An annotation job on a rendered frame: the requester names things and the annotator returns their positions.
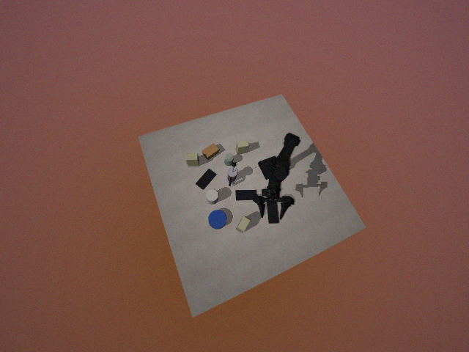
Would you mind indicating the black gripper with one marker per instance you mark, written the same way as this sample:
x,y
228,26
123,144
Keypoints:
x,y
285,201

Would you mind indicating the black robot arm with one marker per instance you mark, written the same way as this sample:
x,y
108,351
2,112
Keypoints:
x,y
279,167

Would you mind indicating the dark blue disc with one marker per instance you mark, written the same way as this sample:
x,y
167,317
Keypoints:
x,y
217,219

